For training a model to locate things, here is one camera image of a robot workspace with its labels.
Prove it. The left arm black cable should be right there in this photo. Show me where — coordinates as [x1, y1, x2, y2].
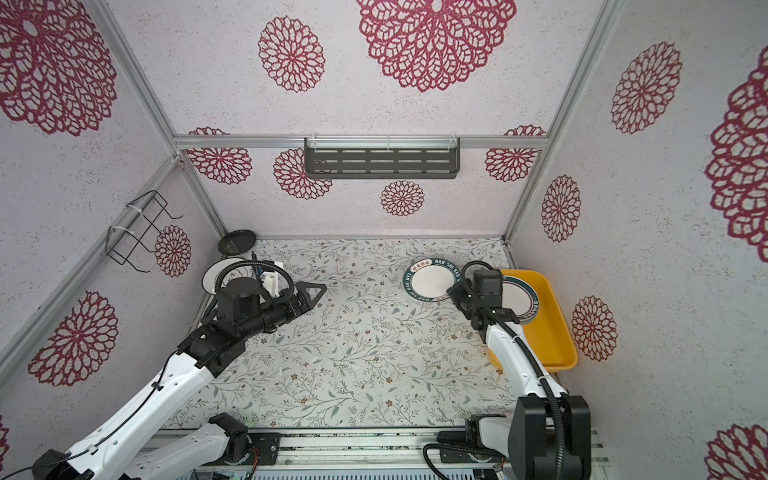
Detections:
[0, 259, 296, 480]

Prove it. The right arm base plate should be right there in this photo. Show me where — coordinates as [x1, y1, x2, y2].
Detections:
[436, 430, 505, 464]

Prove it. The small black dish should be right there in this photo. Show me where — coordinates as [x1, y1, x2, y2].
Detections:
[217, 229, 257, 256]

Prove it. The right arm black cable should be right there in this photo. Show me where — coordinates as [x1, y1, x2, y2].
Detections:
[422, 260, 568, 480]

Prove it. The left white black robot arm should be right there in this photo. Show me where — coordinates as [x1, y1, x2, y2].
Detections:
[31, 277, 327, 479]

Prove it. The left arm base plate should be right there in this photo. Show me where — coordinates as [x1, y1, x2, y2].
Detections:
[239, 432, 282, 468]

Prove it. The floral patterned table mat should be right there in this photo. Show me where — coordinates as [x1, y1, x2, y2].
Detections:
[168, 238, 515, 429]

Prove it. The green rim plate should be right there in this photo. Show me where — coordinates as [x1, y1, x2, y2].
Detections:
[502, 276, 540, 325]
[402, 258, 460, 303]

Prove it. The black wire wall rack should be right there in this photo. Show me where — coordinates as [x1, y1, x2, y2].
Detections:
[104, 189, 182, 274]

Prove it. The aluminium front rail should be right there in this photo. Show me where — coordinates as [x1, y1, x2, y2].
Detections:
[106, 427, 612, 473]

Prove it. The white plate grey motif left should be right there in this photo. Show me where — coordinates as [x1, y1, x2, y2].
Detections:
[202, 257, 253, 295]

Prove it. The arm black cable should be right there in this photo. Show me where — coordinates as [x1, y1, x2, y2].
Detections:
[422, 260, 568, 480]
[0, 259, 296, 480]

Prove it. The dark grey wall shelf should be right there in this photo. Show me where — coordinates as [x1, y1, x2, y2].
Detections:
[304, 137, 461, 180]

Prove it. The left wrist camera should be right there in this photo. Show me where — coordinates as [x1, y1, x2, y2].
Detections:
[216, 277, 277, 322]

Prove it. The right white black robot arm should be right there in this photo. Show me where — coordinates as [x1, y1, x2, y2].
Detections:
[448, 269, 592, 479]

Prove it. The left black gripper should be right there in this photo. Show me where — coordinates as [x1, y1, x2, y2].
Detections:
[241, 281, 327, 341]

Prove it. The yellow plastic bin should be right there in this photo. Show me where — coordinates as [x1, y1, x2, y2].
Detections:
[502, 269, 578, 373]

